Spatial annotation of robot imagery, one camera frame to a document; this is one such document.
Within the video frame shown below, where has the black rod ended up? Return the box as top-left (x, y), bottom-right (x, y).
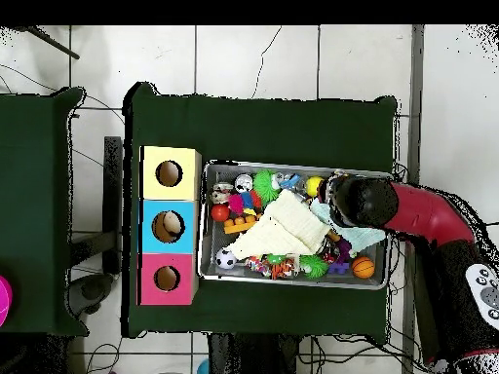
top-left (22, 25), bottom-right (82, 60)

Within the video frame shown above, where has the cream knitted cloth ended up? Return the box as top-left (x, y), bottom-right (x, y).
top-left (225, 188), bottom-right (332, 261)

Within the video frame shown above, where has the dark green side table cloth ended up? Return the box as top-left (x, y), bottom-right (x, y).
top-left (0, 87), bottom-right (90, 337)

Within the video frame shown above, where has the wooden box with three holes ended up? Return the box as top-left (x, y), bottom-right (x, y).
top-left (136, 145), bottom-right (203, 308)

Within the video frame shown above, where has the green spiky ball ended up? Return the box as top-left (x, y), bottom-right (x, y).
top-left (252, 168), bottom-right (278, 205)
top-left (298, 253), bottom-right (330, 281)

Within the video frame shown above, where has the orange toy block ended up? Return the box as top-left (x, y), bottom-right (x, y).
top-left (222, 213), bottom-right (263, 236)

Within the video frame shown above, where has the pink blue red spiky toy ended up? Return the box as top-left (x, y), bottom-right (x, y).
top-left (227, 189), bottom-right (263, 216)

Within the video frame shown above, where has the dark green tablecloth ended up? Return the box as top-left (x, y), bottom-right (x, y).
top-left (121, 81), bottom-right (399, 345)

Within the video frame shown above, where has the silver mesh bin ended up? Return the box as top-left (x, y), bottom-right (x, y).
top-left (197, 159), bottom-right (394, 292)

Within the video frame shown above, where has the mint knitted cloth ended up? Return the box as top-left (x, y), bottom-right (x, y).
top-left (310, 198), bottom-right (387, 253)

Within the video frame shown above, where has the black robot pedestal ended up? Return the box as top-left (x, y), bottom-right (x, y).
top-left (207, 332), bottom-right (302, 374)

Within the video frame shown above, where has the grey rounded floor object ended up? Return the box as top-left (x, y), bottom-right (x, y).
top-left (66, 272), bottom-right (115, 318)

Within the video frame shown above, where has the red ball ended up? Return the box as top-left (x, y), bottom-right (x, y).
top-left (211, 204), bottom-right (231, 224)

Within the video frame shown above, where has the pink ball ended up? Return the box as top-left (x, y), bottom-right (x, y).
top-left (0, 275), bottom-right (14, 327)

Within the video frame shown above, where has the small orange basketball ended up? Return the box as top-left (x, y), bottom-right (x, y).
top-left (351, 255), bottom-right (376, 281)

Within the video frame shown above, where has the yellow ball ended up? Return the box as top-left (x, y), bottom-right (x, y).
top-left (305, 175), bottom-right (326, 198)

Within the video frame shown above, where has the small soccer ball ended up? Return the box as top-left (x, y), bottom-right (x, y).
top-left (214, 247), bottom-right (238, 271)

